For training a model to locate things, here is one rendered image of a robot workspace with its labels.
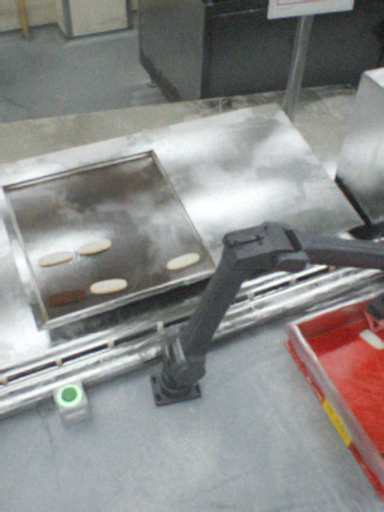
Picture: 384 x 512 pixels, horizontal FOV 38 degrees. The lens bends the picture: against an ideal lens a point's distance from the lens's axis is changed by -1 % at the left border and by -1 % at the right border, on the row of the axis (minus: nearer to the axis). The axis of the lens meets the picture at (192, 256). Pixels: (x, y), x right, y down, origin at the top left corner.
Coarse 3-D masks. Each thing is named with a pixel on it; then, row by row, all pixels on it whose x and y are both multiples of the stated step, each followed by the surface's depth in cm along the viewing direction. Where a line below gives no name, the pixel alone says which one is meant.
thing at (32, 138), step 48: (240, 96) 239; (336, 96) 241; (0, 144) 210; (48, 144) 211; (336, 144) 217; (0, 240) 176; (0, 288) 162; (192, 288) 165; (0, 336) 151; (48, 336) 151
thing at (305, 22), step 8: (304, 16) 193; (312, 16) 194; (304, 24) 195; (296, 32) 200; (304, 32) 197; (296, 40) 202; (304, 40) 200; (296, 48) 203; (304, 48) 202; (296, 56) 204; (304, 56) 205; (296, 64) 206; (296, 72) 209; (296, 80) 211; (288, 88) 216; (296, 88) 214; (288, 96) 217; (296, 96) 217; (288, 104) 219; (296, 104) 219; (288, 112) 221
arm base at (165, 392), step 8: (152, 376) 142; (160, 376) 138; (152, 384) 140; (160, 384) 138; (168, 384) 134; (176, 384) 134; (192, 384) 139; (152, 392) 141; (160, 392) 139; (168, 392) 136; (176, 392) 136; (184, 392) 137; (192, 392) 139; (200, 392) 139; (160, 400) 138; (168, 400) 138; (176, 400) 138; (184, 400) 139
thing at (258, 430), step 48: (240, 336) 153; (144, 384) 142; (240, 384) 143; (288, 384) 143; (0, 432) 132; (48, 432) 132; (96, 432) 133; (144, 432) 133; (192, 432) 134; (240, 432) 134; (288, 432) 134; (336, 432) 135; (0, 480) 124; (48, 480) 125; (96, 480) 125; (144, 480) 125; (192, 480) 126; (240, 480) 126; (288, 480) 126; (336, 480) 127
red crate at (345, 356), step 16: (368, 320) 158; (320, 336) 154; (336, 336) 154; (352, 336) 154; (320, 352) 150; (336, 352) 150; (352, 352) 150; (368, 352) 150; (304, 368) 144; (336, 368) 147; (352, 368) 147; (368, 368) 147; (336, 384) 143; (352, 384) 144; (368, 384) 144; (320, 400) 139; (352, 400) 140; (368, 400) 140; (368, 416) 137; (368, 432) 134; (352, 448) 131
